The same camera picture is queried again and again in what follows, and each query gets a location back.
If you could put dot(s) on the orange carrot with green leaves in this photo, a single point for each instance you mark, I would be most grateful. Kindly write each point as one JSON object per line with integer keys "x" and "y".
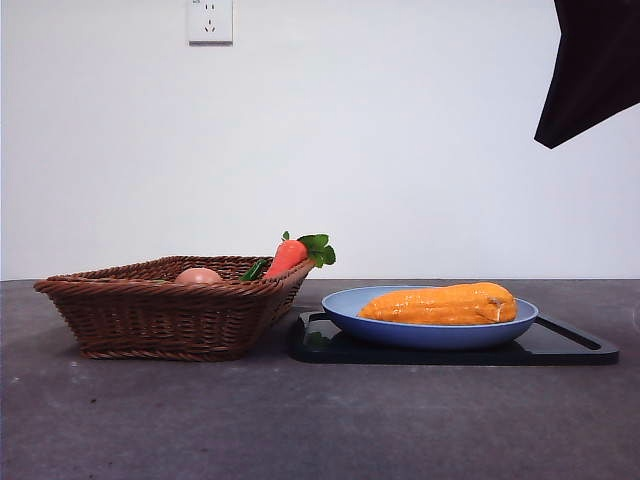
{"x": 285, "y": 257}

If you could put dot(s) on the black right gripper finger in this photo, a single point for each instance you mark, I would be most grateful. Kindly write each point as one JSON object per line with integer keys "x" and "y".
{"x": 595, "y": 75}

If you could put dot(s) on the white wall socket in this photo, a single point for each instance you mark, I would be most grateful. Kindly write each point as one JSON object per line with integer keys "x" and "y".
{"x": 210, "y": 22}

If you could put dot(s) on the brown egg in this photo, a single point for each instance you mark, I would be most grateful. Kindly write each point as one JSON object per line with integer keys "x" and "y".
{"x": 197, "y": 276}

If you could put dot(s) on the black rectangular tray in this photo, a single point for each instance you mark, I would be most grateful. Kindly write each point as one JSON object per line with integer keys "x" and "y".
{"x": 565, "y": 350}

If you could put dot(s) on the brown wicker basket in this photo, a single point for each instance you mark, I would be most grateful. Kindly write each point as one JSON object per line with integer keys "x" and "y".
{"x": 165, "y": 320}

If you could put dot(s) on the yellow corn cob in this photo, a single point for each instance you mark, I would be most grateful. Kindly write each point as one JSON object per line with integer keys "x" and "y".
{"x": 435, "y": 305}

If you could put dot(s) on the blue plate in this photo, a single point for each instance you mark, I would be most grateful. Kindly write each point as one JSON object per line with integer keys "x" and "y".
{"x": 425, "y": 335}

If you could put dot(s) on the green pepper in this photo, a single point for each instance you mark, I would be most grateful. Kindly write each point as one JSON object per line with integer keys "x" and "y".
{"x": 255, "y": 270}

